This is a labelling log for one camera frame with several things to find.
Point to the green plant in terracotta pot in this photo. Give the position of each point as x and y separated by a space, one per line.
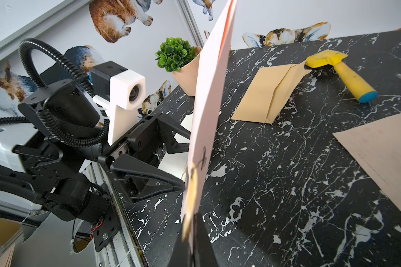
181 59

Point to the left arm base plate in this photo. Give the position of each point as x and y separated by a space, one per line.
103 235

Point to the cream letter paper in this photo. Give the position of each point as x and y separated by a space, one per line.
376 147

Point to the brown kraft envelope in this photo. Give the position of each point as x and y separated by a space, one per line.
268 93

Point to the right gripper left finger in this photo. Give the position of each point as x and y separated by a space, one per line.
182 255

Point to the pink envelope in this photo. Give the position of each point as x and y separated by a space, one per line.
213 62

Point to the white cream envelope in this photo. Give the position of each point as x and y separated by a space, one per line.
176 163

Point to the yellow toy shovel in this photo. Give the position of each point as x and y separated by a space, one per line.
360 89

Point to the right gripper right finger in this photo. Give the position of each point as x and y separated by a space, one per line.
203 254

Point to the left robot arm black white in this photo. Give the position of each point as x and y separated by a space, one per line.
66 191

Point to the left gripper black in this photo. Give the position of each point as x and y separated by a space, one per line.
138 180

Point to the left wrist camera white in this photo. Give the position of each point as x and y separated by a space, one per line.
121 93

